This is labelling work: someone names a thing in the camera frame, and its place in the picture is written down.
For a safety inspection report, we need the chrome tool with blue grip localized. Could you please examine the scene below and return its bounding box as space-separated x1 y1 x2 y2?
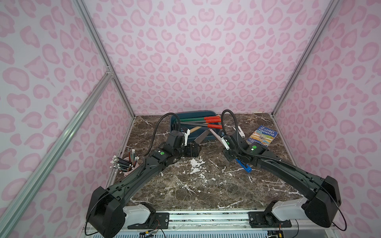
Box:
194 129 252 173

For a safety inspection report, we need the black shovel with red grip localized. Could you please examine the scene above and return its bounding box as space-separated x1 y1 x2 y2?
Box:
182 122 222 130

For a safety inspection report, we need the green hoe with red grip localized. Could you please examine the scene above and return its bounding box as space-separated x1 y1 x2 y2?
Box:
180 116 221 123

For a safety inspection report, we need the wooden handled small hoe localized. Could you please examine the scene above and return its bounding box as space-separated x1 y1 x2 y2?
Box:
190 127 202 134

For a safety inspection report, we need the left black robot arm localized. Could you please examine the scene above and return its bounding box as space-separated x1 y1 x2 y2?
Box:
86 131 203 238

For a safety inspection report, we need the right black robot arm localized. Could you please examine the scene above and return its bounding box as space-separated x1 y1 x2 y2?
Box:
221 134 341 228

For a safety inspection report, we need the teal plastic storage box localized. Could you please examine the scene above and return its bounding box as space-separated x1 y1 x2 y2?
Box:
170 111 219 142

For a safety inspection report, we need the white stapler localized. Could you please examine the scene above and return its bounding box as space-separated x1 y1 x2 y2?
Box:
238 126 246 138

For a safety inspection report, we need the blue treehouse paperback book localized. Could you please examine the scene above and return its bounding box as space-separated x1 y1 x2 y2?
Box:
247 126 278 147

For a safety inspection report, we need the pink pen holder cup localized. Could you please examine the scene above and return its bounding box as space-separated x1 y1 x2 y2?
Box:
124 157 140 177

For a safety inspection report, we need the bundle of pens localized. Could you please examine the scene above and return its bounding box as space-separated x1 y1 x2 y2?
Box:
110 149 137 175

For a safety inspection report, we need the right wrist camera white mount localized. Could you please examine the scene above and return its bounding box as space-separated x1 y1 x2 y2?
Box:
220 137 230 150

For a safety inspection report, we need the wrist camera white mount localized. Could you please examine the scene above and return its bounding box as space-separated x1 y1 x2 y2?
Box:
184 128 191 146
220 137 230 150

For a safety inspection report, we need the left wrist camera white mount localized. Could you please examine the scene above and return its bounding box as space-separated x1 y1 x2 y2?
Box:
184 128 191 146

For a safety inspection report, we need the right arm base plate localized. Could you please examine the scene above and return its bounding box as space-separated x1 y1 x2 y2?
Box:
248 200 292 228

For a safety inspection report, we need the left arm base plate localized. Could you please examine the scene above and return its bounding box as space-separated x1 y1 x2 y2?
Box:
123 202 170 230

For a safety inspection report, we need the aluminium front rail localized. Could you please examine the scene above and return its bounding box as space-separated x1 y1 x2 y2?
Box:
78 209 328 238

